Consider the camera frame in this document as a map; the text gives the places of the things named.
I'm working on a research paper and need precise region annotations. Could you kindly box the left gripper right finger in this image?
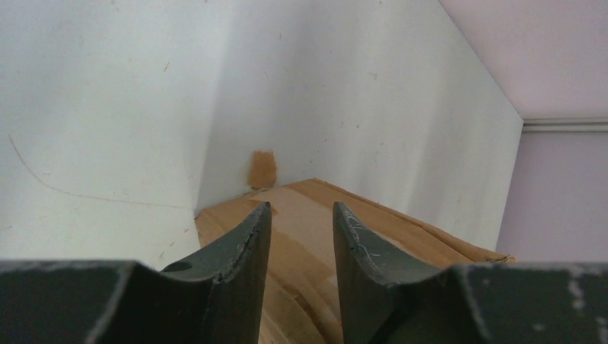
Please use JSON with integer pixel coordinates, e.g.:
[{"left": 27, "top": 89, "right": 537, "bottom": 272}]
[{"left": 333, "top": 202, "right": 607, "bottom": 343}]

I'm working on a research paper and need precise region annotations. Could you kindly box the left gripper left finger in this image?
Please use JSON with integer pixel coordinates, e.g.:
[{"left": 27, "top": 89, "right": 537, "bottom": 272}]
[{"left": 1, "top": 202, "right": 272, "bottom": 343}]

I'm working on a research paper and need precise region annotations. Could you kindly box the brown cardboard express box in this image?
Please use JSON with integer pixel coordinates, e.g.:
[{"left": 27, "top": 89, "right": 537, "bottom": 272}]
[{"left": 195, "top": 150, "right": 514, "bottom": 343}]

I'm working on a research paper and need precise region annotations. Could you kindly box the aluminium frame rail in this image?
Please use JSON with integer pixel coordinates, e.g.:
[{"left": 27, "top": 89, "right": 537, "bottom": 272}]
[{"left": 522, "top": 118, "right": 607, "bottom": 133}]

